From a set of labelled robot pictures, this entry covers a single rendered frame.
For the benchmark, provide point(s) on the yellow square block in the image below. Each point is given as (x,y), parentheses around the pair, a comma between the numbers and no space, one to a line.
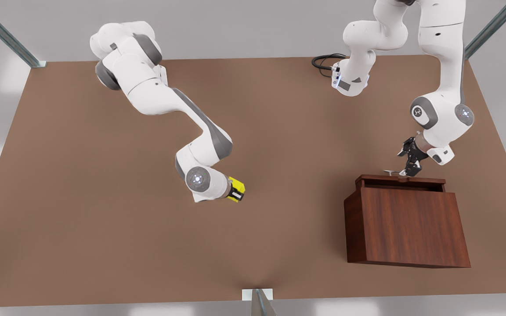
(238,188)

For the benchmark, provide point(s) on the brown wooden drawer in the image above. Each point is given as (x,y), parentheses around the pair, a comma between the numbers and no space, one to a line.
(400,180)

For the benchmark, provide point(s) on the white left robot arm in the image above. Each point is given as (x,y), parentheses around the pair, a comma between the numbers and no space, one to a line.
(442,66)

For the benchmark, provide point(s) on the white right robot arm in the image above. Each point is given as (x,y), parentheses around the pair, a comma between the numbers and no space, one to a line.
(156,94)

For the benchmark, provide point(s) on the brown wooden cabinet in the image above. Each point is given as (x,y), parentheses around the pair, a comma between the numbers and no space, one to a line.
(404,226)

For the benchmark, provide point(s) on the silver frame post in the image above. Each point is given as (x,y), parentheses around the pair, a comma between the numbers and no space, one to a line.
(492,26)
(5,35)
(259,302)

